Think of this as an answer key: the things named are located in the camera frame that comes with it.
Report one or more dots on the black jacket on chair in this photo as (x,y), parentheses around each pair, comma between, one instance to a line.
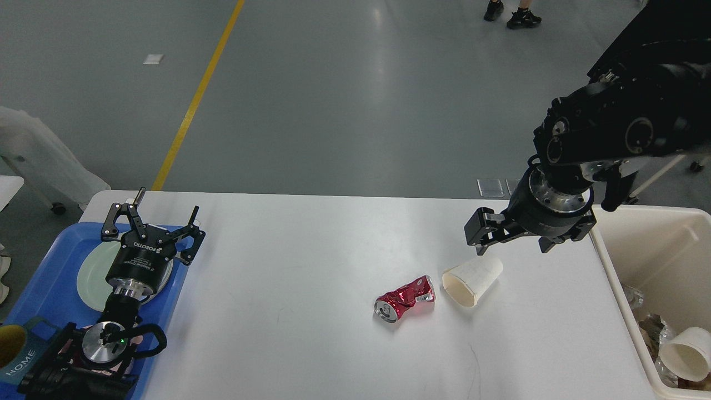
(662,32)

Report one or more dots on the beige plastic bin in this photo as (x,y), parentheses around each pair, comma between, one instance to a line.
(664,252)

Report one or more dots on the dark teal mug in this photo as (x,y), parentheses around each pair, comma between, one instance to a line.
(22,345)

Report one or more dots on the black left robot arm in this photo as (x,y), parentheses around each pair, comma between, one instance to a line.
(55,377)

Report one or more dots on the foil bag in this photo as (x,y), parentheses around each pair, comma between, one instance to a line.
(656,332)

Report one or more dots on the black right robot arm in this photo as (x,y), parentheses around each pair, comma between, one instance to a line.
(651,102)

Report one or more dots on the green plate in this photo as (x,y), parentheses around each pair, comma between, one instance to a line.
(91,285)

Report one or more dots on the white paper cup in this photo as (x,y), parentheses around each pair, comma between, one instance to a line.
(468,282)
(687,355)

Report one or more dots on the person in light trousers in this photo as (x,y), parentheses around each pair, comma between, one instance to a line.
(37,152)

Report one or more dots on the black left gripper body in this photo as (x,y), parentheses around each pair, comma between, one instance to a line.
(141,264)

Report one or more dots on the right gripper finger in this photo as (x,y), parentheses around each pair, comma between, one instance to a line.
(486,228)
(576,233)

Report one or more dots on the crushed red soda can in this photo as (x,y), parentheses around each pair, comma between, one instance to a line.
(393,305)

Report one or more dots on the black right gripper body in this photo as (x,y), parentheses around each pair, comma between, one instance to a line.
(544,211)

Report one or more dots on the person in black shoes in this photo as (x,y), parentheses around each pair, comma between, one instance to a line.
(522,17)

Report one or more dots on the foil wrapper with napkin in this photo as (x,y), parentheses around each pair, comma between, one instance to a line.
(635,297)

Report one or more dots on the white rolling chair frame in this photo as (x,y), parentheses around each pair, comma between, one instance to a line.
(697,164)

